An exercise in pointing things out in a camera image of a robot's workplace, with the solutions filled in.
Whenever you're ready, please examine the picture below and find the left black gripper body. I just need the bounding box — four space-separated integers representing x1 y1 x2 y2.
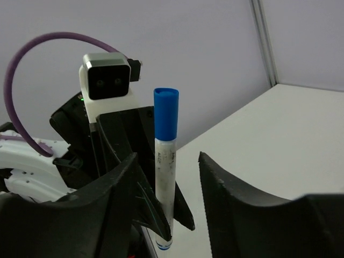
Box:
91 106 155 183

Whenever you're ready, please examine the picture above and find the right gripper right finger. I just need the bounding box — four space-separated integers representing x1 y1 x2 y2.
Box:
198 152 343 257

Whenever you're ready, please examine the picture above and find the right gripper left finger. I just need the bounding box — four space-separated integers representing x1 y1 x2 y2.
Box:
1 154 138 257

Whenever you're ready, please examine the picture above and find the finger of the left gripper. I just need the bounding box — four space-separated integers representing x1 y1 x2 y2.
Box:
133 154 171 241
174 182 196 231

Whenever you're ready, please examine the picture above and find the white whiteboard marker pen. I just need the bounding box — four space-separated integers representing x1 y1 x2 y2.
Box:
155 139 176 235

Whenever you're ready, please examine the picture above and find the dark blue marker cap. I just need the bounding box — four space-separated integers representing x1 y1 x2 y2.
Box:
153 88 179 141

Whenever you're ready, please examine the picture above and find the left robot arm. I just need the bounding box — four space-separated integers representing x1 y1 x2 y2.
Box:
1 94 173 238

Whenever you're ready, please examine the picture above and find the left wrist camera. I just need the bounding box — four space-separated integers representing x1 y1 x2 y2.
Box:
79 52 141 124

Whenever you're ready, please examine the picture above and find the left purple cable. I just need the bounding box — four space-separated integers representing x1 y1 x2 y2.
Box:
3 32 127 158

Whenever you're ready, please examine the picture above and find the right aluminium frame post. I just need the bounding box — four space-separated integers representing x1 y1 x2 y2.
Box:
249 0 279 88

